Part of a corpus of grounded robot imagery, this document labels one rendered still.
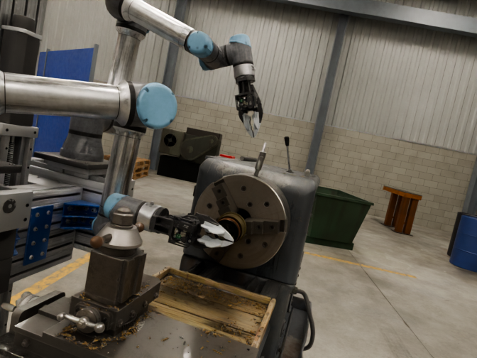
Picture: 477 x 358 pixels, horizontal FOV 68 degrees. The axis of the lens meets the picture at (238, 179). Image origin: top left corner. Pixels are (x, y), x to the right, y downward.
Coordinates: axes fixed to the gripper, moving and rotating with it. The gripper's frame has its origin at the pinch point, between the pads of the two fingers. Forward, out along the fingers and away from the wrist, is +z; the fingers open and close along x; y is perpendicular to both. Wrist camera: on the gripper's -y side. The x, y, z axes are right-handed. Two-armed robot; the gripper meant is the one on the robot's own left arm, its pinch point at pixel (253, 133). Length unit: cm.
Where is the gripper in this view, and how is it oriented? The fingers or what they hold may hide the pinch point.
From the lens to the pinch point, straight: 131.8
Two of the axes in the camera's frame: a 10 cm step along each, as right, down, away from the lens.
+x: 9.6, -1.3, -2.6
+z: 1.4, 9.9, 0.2
